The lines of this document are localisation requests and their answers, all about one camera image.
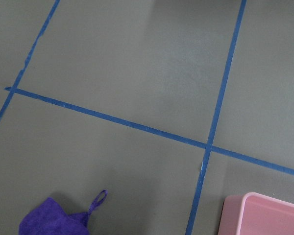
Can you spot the purple cloth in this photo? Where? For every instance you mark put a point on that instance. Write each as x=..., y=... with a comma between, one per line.
x=49, y=218

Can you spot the pink plastic bin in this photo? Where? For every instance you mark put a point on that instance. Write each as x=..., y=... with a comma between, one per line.
x=256, y=214

